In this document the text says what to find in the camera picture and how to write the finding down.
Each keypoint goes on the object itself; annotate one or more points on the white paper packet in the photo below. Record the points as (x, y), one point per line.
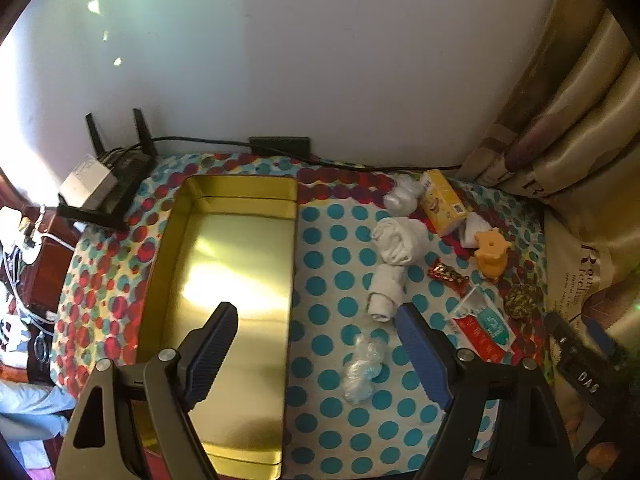
(469, 230)

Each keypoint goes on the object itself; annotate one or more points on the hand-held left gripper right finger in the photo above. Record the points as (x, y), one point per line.
(420, 355)

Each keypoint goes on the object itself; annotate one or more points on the polka dot tablecloth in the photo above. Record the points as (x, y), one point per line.
(340, 240)

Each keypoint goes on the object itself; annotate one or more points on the red wooden nightstand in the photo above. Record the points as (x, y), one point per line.
(50, 260)

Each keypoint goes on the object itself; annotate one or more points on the clear plastic wrap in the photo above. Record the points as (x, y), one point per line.
(362, 365)

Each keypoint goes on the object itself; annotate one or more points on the beige patterned curtain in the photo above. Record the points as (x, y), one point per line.
(575, 135)

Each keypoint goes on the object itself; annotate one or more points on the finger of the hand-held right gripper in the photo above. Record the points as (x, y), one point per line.
(561, 332)
(601, 336)

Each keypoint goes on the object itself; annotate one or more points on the white adapter box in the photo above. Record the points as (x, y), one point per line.
(87, 177)

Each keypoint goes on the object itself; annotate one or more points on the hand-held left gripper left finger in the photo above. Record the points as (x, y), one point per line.
(215, 355)

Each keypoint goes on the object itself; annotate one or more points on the black router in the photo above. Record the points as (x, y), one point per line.
(127, 175)

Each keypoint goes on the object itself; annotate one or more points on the white power strip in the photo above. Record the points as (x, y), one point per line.
(17, 237)

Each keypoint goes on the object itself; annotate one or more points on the small white sock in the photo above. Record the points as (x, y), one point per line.
(385, 290)

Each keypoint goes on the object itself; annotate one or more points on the yellow medicine box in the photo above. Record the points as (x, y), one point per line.
(442, 205)

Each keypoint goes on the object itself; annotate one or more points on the large white sock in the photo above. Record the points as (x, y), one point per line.
(397, 237)

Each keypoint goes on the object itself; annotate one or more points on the orange plastic toy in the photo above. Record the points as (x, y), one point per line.
(490, 255)

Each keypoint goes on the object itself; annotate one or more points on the gold tin tray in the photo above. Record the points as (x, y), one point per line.
(240, 260)

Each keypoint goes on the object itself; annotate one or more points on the light blue cloth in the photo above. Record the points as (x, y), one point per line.
(30, 405)

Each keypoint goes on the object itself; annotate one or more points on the red candy wrapper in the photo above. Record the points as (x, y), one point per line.
(447, 275)

